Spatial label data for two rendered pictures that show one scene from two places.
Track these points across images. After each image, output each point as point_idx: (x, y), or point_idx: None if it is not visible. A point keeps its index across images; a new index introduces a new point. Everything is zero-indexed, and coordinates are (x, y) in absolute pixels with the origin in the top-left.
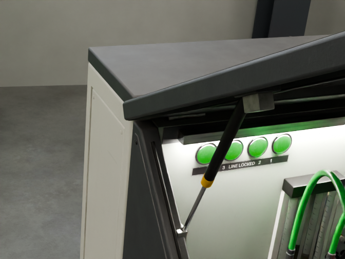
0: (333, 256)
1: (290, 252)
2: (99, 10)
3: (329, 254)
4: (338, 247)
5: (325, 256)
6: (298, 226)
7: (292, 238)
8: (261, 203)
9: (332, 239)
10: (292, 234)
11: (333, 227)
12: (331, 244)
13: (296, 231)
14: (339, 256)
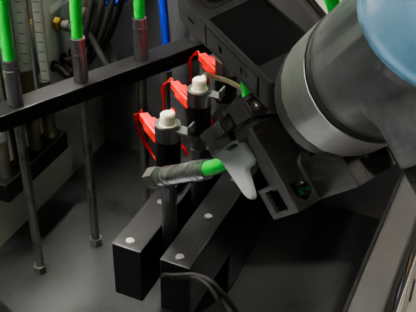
0: (83, 41)
1: (12, 66)
2: None
3: (75, 41)
4: (63, 44)
5: (51, 67)
6: (7, 9)
7: (5, 38)
8: None
9: (70, 12)
10: (2, 30)
11: (46, 10)
12: (72, 22)
13: (7, 20)
14: (70, 59)
